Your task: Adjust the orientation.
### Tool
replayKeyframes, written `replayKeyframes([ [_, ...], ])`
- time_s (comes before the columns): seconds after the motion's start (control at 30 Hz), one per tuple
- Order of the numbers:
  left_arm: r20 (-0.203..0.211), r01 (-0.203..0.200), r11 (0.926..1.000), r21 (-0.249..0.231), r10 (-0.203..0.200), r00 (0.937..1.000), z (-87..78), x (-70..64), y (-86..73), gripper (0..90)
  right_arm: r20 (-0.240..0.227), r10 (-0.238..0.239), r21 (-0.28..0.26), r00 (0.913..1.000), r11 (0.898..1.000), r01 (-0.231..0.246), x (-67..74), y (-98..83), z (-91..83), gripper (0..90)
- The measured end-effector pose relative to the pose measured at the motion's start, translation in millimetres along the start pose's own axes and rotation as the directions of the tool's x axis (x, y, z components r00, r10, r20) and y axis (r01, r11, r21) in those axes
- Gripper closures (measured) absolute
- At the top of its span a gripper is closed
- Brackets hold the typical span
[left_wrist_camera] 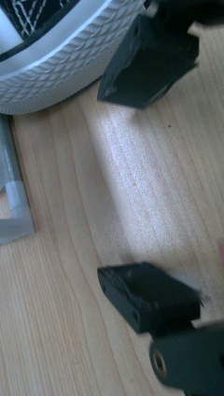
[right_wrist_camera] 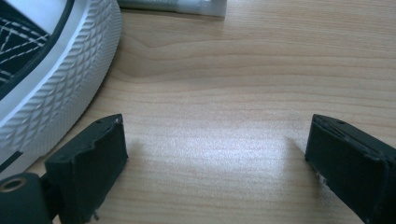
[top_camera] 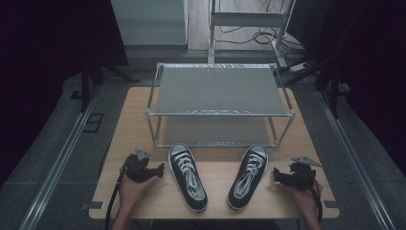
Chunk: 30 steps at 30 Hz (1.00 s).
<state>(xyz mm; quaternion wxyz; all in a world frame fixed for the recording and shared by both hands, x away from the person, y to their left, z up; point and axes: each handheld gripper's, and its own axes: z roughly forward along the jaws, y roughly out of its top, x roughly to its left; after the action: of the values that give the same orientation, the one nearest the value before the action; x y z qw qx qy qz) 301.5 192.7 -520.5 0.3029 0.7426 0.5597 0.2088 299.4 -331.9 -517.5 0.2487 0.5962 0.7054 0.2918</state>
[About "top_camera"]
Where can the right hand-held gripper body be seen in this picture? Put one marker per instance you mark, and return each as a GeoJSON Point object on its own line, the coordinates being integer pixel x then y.
{"type": "Point", "coordinates": [301, 175]}

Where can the white metal stand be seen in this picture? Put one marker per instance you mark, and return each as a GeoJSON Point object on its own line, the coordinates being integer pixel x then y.
{"type": "Point", "coordinates": [245, 19]}

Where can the grey two-tier shoe rack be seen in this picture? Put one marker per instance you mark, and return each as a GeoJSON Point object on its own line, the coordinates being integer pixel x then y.
{"type": "Point", "coordinates": [220, 91]}

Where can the black tripod stand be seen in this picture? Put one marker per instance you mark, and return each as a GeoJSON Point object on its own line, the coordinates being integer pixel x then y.
{"type": "Point", "coordinates": [86, 83]}
{"type": "Point", "coordinates": [333, 92]}

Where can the person's left hand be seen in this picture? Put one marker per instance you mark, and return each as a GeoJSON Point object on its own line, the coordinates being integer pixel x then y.
{"type": "Point", "coordinates": [134, 191]}

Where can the black canvas sneaker white laces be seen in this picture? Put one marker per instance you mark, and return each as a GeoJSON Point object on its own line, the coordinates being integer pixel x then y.
{"type": "Point", "coordinates": [188, 179]}
{"type": "Point", "coordinates": [249, 179]}

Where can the dark curtain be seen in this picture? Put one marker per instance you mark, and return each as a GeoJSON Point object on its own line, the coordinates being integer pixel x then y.
{"type": "Point", "coordinates": [48, 64]}
{"type": "Point", "coordinates": [376, 64]}

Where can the white power strip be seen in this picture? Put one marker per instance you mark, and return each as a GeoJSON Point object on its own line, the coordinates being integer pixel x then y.
{"type": "Point", "coordinates": [298, 67]}

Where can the metal floor rail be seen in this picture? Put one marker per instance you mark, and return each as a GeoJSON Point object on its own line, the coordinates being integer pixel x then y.
{"type": "Point", "coordinates": [354, 153]}
{"type": "Point", "coordinates": [57, 169]}

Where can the person's right hand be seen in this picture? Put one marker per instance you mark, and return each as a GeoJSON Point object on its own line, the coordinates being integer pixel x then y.
{"type": "Point", "coordinates": [303, 198]}

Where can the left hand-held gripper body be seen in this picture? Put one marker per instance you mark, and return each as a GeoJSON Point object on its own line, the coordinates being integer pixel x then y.
{"type": "Point", "coordinates": [137, 167]}

